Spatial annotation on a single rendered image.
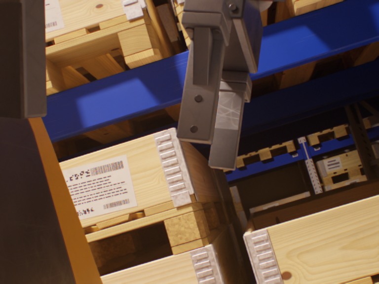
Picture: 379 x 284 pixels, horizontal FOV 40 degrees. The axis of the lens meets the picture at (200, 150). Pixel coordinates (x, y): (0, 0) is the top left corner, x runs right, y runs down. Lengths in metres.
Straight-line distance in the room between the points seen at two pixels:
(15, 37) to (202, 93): 0.22
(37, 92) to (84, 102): 1.39
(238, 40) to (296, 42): 1.10
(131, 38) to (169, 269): 0.67
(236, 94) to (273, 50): 1.02
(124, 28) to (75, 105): 0.27
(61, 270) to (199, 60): 0.19
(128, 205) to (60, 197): 1.01
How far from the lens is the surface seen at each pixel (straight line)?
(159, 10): 2.91
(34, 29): 0.20
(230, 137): 0.52
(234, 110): 0.53
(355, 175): 6.92
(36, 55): 0.20
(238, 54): 0.49
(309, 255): 1.43
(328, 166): 6.87
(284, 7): 1.86
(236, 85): 0.53
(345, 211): 1.44
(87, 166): 1.49
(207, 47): 0.39
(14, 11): 0.19
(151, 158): 1.44
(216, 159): 0.52
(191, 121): 0.39
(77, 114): 1.59
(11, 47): 0.19
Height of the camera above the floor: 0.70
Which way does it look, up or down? 7 degrees up
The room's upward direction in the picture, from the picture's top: 17 degrees counter-clockwise
